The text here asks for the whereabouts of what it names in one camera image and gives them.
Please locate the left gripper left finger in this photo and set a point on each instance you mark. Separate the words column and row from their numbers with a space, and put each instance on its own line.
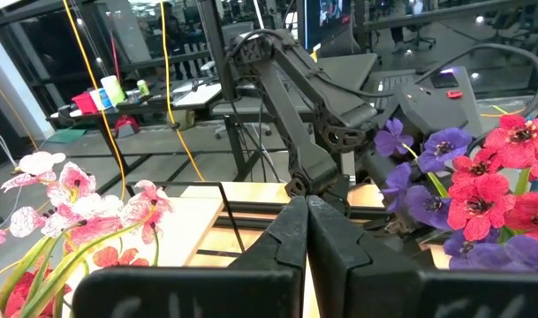
column 251, row 291

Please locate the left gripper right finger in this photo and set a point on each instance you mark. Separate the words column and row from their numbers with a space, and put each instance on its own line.
column 383, row 291

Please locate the red flower bunch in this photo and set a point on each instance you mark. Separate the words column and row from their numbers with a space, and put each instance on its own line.
column 478, row 205

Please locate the orange flower bunch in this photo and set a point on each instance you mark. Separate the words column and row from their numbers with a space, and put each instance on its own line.
column 114, row 257

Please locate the purple flower bunch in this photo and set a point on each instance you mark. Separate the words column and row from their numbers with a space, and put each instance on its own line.
column 441, row 146

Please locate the pink flower bunch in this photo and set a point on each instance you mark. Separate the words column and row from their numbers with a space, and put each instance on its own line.
column 74, row 181

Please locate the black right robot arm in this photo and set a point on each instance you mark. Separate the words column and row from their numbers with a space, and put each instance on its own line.
column 312, row 163

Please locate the black desk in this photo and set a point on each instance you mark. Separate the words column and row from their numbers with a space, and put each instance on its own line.
column 193, row 95

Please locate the black keyboard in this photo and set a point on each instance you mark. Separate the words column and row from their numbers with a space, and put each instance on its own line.
column 390, row 86

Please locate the red grey floor object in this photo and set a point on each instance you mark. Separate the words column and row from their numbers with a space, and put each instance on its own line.
column 126, row 126

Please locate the black screen device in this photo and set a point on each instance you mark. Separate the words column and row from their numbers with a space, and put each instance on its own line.
column 444, row 80

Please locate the dark grey desk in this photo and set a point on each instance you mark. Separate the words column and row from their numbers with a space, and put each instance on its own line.
column 348, row 70

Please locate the small pale container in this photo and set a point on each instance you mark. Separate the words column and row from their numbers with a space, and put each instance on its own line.
column 143, row 88

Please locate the green floor mat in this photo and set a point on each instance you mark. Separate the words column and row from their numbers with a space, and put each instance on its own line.
column 65, row 136

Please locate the white blue carton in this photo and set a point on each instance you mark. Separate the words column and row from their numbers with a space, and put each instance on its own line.
column 101, row 99

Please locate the green white canister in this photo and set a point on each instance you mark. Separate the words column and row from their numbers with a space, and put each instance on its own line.
column 113, row 89

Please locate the red plastic box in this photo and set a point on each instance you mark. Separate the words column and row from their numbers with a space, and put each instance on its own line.
column 85, row 103

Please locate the black office chair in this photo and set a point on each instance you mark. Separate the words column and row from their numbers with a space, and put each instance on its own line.
column 419, row 37

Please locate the white rod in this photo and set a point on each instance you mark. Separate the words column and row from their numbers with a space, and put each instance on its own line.
column 259, row 15

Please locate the computer monitor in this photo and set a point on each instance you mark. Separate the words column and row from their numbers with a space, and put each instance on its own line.
column 328, row 17

